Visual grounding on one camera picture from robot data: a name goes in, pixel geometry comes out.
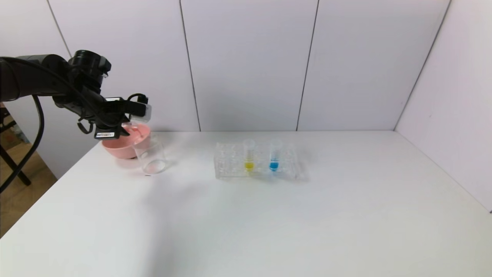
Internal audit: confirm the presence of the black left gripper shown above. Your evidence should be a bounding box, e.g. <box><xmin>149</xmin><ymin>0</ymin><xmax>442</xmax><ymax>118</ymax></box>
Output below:
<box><xmin>94</xmin><ymin>115</ymin><xmax>131</xmax><ymax>140</ymax></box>

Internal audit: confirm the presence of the test tube with red pigment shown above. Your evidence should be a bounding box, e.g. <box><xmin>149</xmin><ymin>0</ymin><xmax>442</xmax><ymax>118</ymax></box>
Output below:
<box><xmin>125</xmin><ymin>121</ymin><xmax>151</xmax><ymax>140</ymax></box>

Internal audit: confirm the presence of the clear plastic test tube rack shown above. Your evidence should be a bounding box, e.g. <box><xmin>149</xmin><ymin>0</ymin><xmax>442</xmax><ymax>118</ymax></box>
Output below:
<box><xmin>214</xmin><ymin>140</ymin><xmax>308</xmax><ymax>181</ymax></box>

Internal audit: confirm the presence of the test tube with yellow pigment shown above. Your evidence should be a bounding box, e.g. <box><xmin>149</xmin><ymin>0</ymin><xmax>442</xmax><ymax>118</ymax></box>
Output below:
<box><xmin>243</xmin><ymin>138</ymin><xmax>256</xmax><ymax>173</ymax></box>

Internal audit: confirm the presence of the test tube with blue pigment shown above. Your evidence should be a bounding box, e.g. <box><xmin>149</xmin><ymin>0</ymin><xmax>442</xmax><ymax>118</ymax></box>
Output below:
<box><xmin>268</xmin><ymin>138</ymin><xmax>283</xmax><ymax>172</ymax></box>

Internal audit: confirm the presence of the pink bowl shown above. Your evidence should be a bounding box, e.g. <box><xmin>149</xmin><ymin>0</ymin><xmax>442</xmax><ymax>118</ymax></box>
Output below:
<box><xmin>101</xmin><ymin>122</ymin><xmax>151</xmax><ymax>160</ymax></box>

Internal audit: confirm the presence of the clear glass beaker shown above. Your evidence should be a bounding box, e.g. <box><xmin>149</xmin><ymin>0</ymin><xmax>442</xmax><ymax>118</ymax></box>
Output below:
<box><xmin>131</xmin><ymin>131</ymin><xmax>168</xmax><ymax>177</ymax></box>

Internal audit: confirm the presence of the black stand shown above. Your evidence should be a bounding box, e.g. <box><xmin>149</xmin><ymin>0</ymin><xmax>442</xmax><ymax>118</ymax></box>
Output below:
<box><xmin>0</xmin><ymin>107</ymin><xmax>32</xmax><ymax>187</ymax></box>

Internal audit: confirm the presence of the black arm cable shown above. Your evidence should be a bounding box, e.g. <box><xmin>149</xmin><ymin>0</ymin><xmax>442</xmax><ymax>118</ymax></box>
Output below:
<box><xmin>0</xmin><ymin>94</ymin><xmax>45</xmax><ymax>194</ymax></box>

